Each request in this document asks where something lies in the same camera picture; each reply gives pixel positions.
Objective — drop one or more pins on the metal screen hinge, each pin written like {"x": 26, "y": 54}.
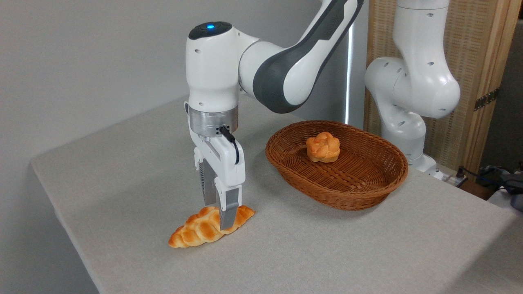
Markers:
{"x": 486, "y": 99}

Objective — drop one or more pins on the grey tablecloth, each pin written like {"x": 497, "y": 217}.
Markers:
{"x": 122, "y": 171}

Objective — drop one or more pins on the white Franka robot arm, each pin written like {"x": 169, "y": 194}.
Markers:
{"x": 212, "y": 73}

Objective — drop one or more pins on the long braided bread loaf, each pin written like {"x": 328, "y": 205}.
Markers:
{"x": 192, "y": 232}

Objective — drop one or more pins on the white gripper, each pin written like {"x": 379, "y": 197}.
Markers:
{"x": 224, "y": 163}

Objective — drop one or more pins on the round knotted bread roll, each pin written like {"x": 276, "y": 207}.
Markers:
{"x": 322, "y": 148}

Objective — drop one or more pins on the brown wicker oval basket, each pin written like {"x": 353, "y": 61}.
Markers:
{"x": 351, "y": 181}

